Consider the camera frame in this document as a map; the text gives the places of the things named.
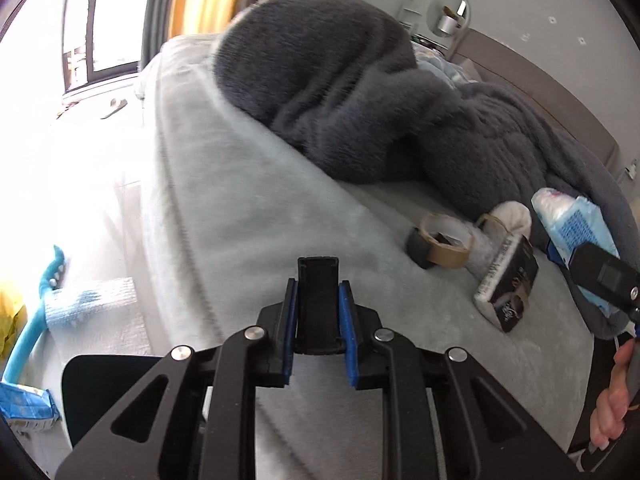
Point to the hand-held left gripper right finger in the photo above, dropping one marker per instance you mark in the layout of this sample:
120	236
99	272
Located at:
347	332

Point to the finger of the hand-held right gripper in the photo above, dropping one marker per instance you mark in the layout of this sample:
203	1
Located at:
605	275

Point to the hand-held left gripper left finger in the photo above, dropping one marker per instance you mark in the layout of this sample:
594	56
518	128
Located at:
290	332

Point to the black plastic rectangular cap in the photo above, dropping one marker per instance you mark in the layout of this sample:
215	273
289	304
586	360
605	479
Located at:
318	305

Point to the blue and white tissue packet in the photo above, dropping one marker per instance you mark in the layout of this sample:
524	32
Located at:
570	225

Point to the brown tape roll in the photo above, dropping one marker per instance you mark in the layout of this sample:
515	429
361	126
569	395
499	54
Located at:
452	255

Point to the dark teal trash bin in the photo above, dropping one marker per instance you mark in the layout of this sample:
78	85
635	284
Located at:
100	385

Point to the person's right hand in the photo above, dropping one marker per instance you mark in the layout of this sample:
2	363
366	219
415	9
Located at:
612	405

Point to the black box with white side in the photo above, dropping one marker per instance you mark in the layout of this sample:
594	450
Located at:
515	285

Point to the light grey bed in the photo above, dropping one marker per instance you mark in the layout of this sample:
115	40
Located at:
250	185

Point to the clear bubble wrap sheet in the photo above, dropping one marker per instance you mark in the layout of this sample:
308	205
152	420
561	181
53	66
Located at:
95	305

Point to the brown padded headboard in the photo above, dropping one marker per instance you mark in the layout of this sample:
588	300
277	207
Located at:
540	75

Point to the dark grey fleece blanket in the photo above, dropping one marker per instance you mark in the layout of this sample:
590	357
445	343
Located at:
325	85

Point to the blue foam tube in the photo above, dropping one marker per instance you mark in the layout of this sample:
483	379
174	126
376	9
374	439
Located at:
30	330

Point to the light blue printed pillow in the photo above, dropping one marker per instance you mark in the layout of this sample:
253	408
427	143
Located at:
440	67

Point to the blue snack bag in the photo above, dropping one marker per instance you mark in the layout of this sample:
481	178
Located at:
25	405

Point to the yellow plastic bag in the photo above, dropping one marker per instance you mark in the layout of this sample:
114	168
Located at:
10	320

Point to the grey slipper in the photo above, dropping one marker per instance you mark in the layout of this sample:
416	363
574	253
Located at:
114	108

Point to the grey curtain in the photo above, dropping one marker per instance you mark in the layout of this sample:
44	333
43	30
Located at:
160	10

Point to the window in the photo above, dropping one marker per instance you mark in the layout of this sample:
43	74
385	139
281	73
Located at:
115	20

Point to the wall outlet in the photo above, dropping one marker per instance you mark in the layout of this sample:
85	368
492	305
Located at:
630	169

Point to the round white wall shelf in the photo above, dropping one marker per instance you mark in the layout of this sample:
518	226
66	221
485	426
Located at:
450	15

